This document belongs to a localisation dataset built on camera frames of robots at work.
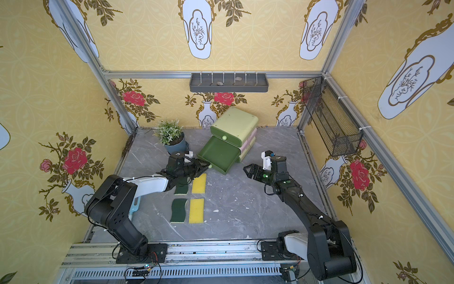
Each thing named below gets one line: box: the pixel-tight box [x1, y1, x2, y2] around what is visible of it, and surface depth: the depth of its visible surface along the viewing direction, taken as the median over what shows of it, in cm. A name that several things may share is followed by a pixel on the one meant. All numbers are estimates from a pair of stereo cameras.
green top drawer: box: [210, 126, 242, 148], surface depth 92 cm
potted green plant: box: [152, 119, 187, 154], surface depth 97 cm
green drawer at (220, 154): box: [196, 135, 242, 176], surface depth 99 cm
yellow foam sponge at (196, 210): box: [188, 198, 205, 224], surface depth 86 cm
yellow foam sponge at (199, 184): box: [191, 172, 207, 194], surface depth 94 cm
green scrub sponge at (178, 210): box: [169, 198, 188, 224], surface depth 86 cm
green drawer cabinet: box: [196, 106, 259, 175], surface depth 97 cm
